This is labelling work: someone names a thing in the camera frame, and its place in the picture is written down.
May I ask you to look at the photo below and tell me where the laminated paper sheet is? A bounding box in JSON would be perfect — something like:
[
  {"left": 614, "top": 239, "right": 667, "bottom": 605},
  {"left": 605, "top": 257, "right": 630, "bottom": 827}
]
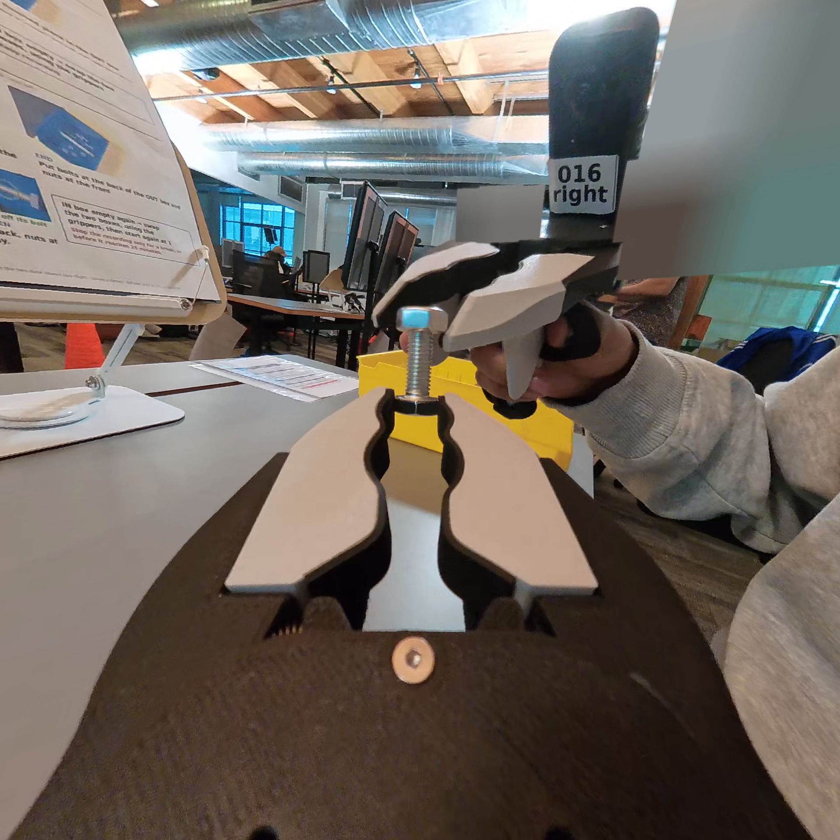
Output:
[{"left": 190, "top": 354, "right": 358, "bottom": 401}]

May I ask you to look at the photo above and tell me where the yellow plastic bin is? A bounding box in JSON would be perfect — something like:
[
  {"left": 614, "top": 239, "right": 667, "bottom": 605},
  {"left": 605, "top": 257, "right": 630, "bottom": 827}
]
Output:
[{"left": 357, "top": 350, "right": 575, "bottom": 470}]

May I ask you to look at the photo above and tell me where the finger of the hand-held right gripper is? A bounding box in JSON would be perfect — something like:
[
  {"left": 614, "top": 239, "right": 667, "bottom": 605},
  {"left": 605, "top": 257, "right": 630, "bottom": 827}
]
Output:
[
  {"left": 441, "top": 252, "right": 595, "bottom": 403},
  {"left": 371, "top": 241, "right": 501, "bottom": 329}
]

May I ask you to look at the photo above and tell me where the black office chair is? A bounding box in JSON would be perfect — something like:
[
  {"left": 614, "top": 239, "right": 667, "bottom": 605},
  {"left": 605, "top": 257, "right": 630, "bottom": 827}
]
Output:
[{"left": 233, "top": 251, "right": 290, "bottom": 316}]

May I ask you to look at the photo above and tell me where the grey desk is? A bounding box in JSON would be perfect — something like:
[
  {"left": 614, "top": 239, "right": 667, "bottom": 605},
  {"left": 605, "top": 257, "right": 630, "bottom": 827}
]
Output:
[{"left": 0, "top": 357, "right": 595, "bottom": 834}]

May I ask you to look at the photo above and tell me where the orange traffic cone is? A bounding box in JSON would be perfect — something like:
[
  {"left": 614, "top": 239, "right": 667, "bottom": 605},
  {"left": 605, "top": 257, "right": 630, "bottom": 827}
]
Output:
[{"left": 63, "top": 323, "right": 106, "bottom": 370}]

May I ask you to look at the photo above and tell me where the blue jacket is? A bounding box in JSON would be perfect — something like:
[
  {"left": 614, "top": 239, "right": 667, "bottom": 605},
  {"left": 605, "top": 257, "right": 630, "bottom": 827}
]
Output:
[{"left": 717, "top": 326, "right": 840, "bottom": 395}]

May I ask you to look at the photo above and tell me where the large black monitor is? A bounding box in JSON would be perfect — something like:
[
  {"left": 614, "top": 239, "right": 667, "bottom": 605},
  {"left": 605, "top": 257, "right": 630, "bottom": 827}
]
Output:
[
  {"left": 374, "top": 210, "right": 421, "bottom": 296},
  {"left": 341, "top": 180, "right": 389, "bottom": 293}
]

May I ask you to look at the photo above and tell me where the wooden document stand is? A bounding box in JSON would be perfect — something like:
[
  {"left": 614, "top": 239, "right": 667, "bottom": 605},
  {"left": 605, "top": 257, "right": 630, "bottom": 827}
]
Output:
[{"left": 0, "top": 141, "right": 228, "bottom": 460}]

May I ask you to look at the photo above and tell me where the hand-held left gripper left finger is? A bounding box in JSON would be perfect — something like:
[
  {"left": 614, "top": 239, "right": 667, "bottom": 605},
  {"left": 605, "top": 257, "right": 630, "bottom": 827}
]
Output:
[{"left": 223, "top": 387, "right": 392, "bottom": 611}]

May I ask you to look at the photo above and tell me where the person's grey sweatshirt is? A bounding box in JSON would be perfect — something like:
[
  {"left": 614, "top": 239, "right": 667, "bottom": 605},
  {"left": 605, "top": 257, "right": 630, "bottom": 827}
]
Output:
[{"left": 718, "top": 486, "right": 840, "bottom": 840}]

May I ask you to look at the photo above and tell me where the large silver ventilation duct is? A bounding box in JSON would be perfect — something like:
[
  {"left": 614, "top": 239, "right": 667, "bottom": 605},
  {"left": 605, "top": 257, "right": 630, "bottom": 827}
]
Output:
[{"left": 115, "top": 0, "right": 555, "bottom": 67}]

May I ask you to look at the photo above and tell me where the person's right hand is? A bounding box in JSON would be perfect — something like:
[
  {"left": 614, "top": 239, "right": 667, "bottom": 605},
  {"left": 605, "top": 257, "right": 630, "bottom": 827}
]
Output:
[{"left": 472, "top": 305, "right": 641, "bottom": 421}]

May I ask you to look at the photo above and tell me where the long wooden office desk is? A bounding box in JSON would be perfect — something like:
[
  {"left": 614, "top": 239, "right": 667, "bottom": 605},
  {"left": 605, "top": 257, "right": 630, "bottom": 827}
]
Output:
[{"left": 226, "top": 292, "right": 365, "bottom": 368}]

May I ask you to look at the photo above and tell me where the person's right forearm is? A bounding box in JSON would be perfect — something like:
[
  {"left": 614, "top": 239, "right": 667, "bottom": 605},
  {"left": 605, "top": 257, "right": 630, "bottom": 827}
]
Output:
[{"left": 550, "top": 322, "right": 840, "bottom": 559}]

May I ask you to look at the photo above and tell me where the steel hex bolt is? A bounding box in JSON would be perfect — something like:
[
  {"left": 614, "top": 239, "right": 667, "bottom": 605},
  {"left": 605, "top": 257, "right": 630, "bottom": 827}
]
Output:
[{"left": 395, "top": 306, "right": 451, "bottom": 403}]

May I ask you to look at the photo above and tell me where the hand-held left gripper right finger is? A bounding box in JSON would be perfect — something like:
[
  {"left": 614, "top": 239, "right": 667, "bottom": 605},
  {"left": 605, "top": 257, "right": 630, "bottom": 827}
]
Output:
[{"left": 438, "top": 392, "right": 601, "bottom": 611}]

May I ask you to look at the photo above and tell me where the printed instruction sheet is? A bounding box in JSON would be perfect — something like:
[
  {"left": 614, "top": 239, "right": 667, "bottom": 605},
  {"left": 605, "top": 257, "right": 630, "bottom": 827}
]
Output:
[{"left": 0, "top": 0, "right": 221, "bottom": 303}]

